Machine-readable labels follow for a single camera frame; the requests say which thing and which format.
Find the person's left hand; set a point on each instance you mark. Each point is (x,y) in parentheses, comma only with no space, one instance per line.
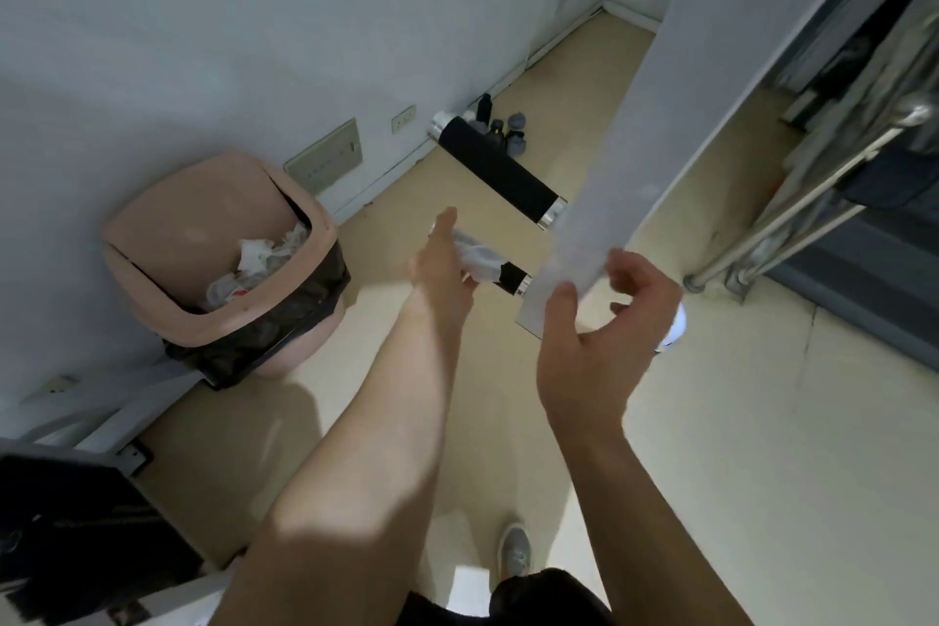
(433,266)

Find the person's right hand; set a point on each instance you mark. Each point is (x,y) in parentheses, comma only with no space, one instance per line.
(594,361)

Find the person's left fingers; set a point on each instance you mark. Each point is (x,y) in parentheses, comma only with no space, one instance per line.
(444,223)

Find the person's right thumb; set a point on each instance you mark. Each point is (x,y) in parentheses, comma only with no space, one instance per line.
(561,314)

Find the white door panel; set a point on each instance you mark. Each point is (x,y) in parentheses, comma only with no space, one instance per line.
(682,82)

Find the person's right forearm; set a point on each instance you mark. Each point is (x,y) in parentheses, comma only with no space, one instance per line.
(645,530)

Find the person's left forearm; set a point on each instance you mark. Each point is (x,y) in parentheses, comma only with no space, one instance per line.
(367,457)

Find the large black foam roller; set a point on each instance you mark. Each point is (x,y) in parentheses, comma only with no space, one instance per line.
(491,163)

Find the small dark bottle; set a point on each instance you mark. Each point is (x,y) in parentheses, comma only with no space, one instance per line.
(497,132)

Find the grey bottle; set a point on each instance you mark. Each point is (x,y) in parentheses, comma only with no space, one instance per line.
(516,145)
(518,123)

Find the white round object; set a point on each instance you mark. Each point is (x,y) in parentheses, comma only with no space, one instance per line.
(675,332)

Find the black bottle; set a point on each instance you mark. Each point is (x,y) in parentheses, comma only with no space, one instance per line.
(484,108)

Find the black trash bag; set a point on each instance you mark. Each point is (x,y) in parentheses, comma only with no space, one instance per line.
(293,325)

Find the pile of crumpled white tissues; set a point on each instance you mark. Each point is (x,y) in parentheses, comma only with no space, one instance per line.
(257,262)

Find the grey sneaker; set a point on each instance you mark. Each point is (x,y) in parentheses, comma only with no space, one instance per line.
(515,551)

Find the pink swing-lid trash bin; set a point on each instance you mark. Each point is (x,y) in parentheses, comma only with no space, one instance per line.
(191,222)

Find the chrome tube rack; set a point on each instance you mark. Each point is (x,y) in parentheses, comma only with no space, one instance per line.
(807,200)

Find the black shorts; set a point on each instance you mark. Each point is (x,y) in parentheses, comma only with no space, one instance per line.
(528,600)

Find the dark grey sliding door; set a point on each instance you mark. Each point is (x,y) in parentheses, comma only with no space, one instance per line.
(865,266)

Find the black chair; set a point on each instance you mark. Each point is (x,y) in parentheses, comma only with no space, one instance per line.
(81,537)

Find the small beige wall outlet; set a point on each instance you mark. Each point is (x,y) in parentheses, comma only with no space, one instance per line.
(403,121)

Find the beige wall cover plate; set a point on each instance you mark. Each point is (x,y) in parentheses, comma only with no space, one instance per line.
(323,156)

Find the white furniture frame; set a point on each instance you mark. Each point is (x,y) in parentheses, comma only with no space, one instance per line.
(95,405)

